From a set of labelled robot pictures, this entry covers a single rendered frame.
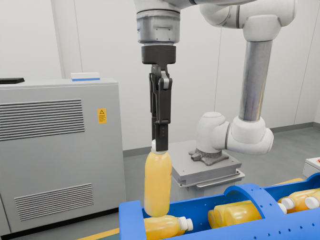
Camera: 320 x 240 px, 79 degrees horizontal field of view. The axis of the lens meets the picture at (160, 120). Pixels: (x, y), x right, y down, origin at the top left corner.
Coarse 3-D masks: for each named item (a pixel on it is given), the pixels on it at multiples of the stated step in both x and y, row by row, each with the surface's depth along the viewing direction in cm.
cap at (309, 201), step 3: (306, 198) 69; (309, 198) 68; (312, 198) 68; (306, 201) 70; (309, 201) 68; (312, 201) 67; (315, 201) 67; (306, 204) 70; (309, 204) 69; (312, 204) 67; (315, 204) 67; (318, 204) 67; (309, 207) 69; (312, 207) 67; (315, 207) 67
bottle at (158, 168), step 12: (156, 156) 47; (168, 156) 48; (156, 168) 46; (168, 168) 47; (156, 180) 47; (168, 180) 49; (144, 192) 51; (156, 192) 48; (168, 192) 50; (144, 204) 52; (156, 204) 49; (168, 204) 51; (156, 216) 50
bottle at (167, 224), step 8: (168, 216) 64; (144, 224) 61; (152, 224) 61; (160, 224) 61; (168, 224) 61; (176, 224) 62; (152, 232) 60; (160, 232) 60; (168, 232) 61; (176, 232) 62
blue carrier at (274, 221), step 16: (224, 192) 76; (240, 192) 76; (256, 192) 62; (272, 192) 83; (288, 192) 85; (128, 208) 56; (176, 208) 73; (192, 208) 75; (208, 208) 77; (256, 208) 58; (272, 208) 57; (128, 224) 50; (208, 224) 77; (240, 224) 53; (256, 224) 53; (272, 224) 54; (288, 224) 55; (304, 224) 55
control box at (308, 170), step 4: (308, 160) 109; (312, 160) 109; (316, 160) 109; (308, 164) 109; (312, 164) 107; (316, 164) 105; (304, 168) 112; (308, 168) 109; (312, 168) 107; (316, 168) 105; (304, 172) 112; (308, 172) 109; (312, 172) 107; (316, 172) 105; (308, 176) 110
